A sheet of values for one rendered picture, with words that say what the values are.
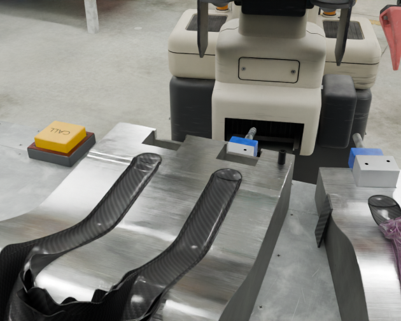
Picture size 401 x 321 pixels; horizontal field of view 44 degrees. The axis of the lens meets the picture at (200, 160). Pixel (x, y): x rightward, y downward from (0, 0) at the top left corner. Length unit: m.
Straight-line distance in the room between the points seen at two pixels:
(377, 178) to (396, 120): 2.09
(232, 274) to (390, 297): 0.15
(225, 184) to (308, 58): 0.47
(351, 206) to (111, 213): 0.29
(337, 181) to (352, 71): 0.66
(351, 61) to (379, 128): 1.37
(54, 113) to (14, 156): 1.89
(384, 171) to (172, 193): 0.28
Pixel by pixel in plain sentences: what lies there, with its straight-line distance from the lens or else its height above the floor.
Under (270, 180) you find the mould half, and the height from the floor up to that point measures 0.89.
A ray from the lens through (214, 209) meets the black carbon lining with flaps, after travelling 0.59.
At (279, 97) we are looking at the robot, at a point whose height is 0.80.
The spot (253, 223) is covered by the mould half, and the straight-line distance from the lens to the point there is 0.56.
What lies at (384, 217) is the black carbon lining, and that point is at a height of 0.85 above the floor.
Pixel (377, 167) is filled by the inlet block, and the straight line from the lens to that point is 0.69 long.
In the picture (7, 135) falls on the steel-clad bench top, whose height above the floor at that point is 0.80.
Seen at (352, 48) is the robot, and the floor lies 0.80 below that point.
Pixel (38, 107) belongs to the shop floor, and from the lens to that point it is 2.84.
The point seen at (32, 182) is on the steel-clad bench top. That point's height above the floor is 0.80.
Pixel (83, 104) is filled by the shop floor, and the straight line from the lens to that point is 2.81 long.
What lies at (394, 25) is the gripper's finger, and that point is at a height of 1.05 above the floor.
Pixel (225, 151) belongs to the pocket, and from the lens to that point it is 0.69.
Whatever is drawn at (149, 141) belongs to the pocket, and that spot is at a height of 0.88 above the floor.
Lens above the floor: 1.25
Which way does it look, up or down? 34 degrees down
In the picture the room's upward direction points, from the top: straight up
